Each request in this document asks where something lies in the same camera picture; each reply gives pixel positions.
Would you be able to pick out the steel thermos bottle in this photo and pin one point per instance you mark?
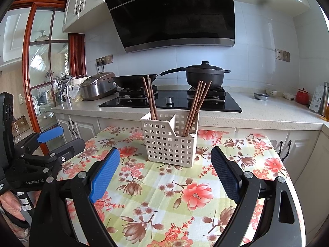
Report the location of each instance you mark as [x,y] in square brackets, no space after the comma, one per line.
[325,95]

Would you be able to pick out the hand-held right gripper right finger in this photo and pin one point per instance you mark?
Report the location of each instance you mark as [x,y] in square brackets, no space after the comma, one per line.
[226,175]

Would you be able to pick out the white printed packet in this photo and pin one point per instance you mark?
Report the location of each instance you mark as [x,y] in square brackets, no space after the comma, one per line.
[316,99]

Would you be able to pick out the person's left hand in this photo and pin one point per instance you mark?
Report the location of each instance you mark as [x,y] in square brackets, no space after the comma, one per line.
[11,208]

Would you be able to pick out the clear plastic bag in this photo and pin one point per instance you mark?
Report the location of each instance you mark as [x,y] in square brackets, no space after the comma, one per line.
[75,92]

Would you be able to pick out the silver rice cooker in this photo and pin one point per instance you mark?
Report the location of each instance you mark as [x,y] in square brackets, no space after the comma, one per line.
[97,87]

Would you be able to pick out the beige wall socket with plugs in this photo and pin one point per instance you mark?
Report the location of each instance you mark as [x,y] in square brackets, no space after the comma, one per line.
[104,59]

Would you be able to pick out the red kettle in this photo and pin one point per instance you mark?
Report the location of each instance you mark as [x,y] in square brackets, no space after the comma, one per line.
[302,97]

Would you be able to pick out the orange oil bottle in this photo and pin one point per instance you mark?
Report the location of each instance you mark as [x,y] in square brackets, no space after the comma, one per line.
[327,112]

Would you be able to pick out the small metal bowl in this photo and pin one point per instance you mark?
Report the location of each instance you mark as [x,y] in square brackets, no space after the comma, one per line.
[261,96]

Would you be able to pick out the black wok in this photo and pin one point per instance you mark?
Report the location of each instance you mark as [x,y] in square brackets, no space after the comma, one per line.
[131,81]

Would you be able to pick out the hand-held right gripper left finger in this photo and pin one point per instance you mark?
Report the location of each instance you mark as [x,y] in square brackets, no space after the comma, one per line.
[104,175]

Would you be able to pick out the white plastic perforated basket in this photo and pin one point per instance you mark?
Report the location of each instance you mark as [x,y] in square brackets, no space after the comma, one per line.
[168,144]

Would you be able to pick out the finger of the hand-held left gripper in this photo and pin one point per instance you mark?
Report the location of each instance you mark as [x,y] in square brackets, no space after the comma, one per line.
[50,135]
[69,149]

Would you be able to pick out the white kitchen base cabinets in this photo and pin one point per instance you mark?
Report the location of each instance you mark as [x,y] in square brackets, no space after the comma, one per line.
[84,128]

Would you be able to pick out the black glass gas cooktop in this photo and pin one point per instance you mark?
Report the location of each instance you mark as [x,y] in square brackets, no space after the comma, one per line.
[174,105]

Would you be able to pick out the small white bowl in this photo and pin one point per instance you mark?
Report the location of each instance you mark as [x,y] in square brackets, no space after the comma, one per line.
[271,91]

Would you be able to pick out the red wooden glass door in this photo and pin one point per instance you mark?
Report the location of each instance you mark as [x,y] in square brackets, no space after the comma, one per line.
[27,82]

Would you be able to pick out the black range hood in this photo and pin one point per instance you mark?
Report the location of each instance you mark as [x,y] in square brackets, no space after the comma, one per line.
[174,15]

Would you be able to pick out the black lidded pot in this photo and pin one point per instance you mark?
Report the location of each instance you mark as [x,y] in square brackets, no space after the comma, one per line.
[205,76]

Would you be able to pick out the floral tablecloth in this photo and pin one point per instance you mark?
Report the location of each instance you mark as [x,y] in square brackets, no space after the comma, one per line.
[159,205]

